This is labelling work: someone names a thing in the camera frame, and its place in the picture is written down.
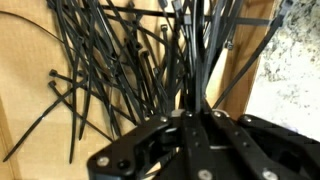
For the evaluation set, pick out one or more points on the shallow cardboard box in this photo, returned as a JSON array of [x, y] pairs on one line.
[[27, 55]]

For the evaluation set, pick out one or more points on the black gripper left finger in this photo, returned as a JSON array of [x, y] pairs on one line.
[[168, 140]]

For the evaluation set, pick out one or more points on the black zip ties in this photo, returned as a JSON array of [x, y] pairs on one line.
[[121, 73]]

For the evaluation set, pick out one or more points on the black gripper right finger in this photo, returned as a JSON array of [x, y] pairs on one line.
[[252, 148]]

